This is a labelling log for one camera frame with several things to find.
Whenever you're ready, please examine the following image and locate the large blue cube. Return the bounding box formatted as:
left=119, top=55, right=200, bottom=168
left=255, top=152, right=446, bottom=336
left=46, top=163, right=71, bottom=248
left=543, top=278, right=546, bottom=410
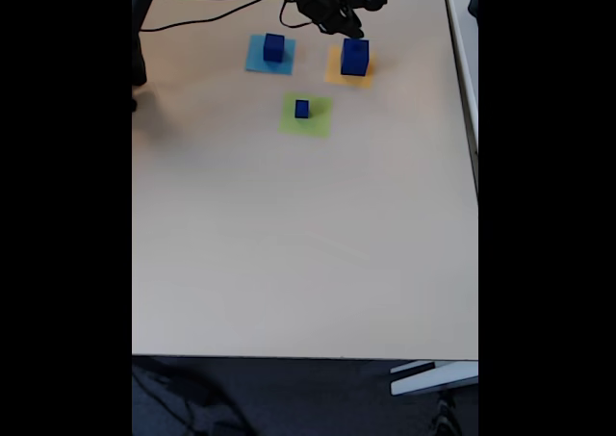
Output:
left=340, top=37, right=371, bottom=78

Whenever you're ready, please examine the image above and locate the small blue cube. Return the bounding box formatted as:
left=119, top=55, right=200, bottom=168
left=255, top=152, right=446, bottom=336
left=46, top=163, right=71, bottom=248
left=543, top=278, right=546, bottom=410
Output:
left=262, top=33, right=286, bottom=64

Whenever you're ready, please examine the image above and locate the orange square sheet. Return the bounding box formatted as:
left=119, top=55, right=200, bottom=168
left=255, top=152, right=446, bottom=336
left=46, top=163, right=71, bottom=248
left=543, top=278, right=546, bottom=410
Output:
left=325, top=44, right=377, bottom=90

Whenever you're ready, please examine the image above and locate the blue square sheet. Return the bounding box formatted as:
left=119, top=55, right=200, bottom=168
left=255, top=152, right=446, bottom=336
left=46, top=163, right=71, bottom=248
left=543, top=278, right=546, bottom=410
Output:
left=244, top=34, right=297, bottom=77

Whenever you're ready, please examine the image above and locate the green square sheet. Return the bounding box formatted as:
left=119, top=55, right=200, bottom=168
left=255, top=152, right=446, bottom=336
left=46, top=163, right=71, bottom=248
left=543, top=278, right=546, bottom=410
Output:
left=277, top=91, right=334, bottom=139

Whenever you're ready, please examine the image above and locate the white neighbouring table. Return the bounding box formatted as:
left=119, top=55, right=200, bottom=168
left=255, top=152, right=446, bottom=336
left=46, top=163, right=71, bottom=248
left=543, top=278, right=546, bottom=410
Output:
left=440, top=0, right=479, bottom=196

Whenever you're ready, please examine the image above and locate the white grey bar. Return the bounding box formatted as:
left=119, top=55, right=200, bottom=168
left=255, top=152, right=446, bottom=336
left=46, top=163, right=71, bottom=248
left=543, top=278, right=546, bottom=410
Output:
left=389, top=360, right=479, bottom=398

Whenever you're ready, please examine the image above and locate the thin camera cable loop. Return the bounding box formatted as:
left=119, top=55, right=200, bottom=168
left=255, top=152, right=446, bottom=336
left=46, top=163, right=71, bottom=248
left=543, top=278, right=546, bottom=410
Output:
left=139, top=0, right=314, bottom=34

